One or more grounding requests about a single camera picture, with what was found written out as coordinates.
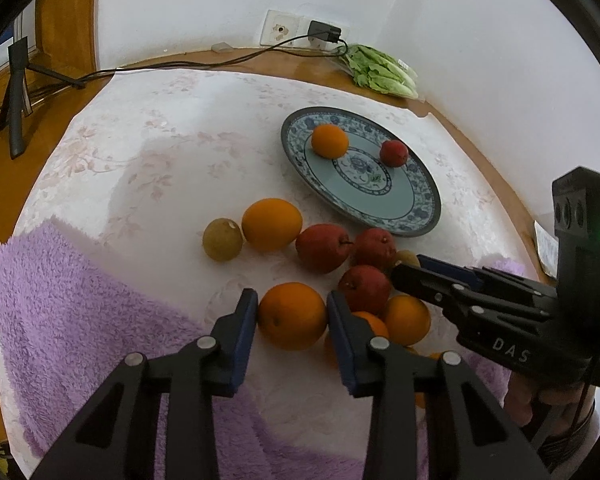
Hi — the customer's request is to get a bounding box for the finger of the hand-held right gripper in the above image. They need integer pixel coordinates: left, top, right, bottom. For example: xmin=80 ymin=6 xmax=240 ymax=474
xmin=416 ymin=254 xmax=557 ymax=307
xmin=389 ymin=262 xmax=557 ymax=323

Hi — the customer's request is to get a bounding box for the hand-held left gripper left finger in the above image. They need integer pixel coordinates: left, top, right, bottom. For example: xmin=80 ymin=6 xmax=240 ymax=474
xmin=30 ymin=288 xmax=259 ymax=480

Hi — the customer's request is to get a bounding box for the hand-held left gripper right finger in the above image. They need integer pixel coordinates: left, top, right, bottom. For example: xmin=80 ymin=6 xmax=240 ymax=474
xmin=326 ymin=290 xmax=552 ymax=480

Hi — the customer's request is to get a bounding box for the blue patterned ceramic plate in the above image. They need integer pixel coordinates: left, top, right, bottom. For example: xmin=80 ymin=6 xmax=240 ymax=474
xmin=280 ymin=106 xmax=442 ymax=237

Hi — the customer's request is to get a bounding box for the yellow-green round fruit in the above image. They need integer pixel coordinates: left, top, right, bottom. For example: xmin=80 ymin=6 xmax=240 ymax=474
xmin=202 ymin=218 xmax=244 ymax=262

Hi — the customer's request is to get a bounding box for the large orange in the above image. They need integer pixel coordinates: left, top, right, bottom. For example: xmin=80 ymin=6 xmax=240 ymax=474
xmin=241 ymin=198 xmax=304 ymax=253

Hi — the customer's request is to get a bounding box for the small red apple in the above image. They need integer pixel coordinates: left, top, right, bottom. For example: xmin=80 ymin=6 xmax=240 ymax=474
xmin=379 ymin=139 xmax=410 ymax=167

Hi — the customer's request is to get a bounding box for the small orange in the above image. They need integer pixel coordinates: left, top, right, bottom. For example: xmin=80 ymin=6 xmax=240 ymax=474
xmin=311 ymin=124 xmax=350 ymax=159

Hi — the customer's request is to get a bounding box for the person's right hand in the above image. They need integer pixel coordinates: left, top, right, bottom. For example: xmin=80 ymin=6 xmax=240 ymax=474
xmin=503 ymin=374 xmax=596 ymax=437

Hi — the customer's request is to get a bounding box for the white printed packet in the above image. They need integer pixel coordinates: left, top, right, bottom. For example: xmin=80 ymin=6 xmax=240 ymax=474
xmin=534 ymin=217 xmax=561 ymax=273

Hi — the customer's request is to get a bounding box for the purple fluffy towel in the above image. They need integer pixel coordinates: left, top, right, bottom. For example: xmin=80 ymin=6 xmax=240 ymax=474
xmin=0 ymin=222 xmax=527 ymax=480

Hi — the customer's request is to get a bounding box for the white floral tablecloth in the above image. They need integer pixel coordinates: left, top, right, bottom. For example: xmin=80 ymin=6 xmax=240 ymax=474
xmin=0 ymin=67 xmax=538 ymax=480

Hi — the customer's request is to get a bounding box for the bagged green lettuce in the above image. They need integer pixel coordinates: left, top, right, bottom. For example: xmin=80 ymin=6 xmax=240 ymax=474
xmin=337 ymin=44 xmax=420 ymax=100

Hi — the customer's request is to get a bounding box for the black power adapter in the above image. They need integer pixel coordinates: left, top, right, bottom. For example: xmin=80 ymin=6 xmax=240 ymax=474
xmin=307 ymin=20 xmax=342 ymax=44

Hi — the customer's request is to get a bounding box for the black tripod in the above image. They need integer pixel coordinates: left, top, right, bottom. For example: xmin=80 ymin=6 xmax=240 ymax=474
xmin=0 ymin=37 xmax=86 ymax=160

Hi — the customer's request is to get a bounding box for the white wall socket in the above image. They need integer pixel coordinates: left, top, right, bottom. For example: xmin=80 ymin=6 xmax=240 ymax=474
xmin=254 ymin=8 xmax=353 ymax=53

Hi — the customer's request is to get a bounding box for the black power cable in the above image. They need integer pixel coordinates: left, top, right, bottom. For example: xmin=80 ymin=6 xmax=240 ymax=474
xmin=72 ymin=35 xmax=351 ymax=91

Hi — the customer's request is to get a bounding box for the wooden frame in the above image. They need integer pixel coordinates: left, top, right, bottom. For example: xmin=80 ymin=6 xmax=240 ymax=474
xmin=34 ymin=0 xmax=101 ymax=73

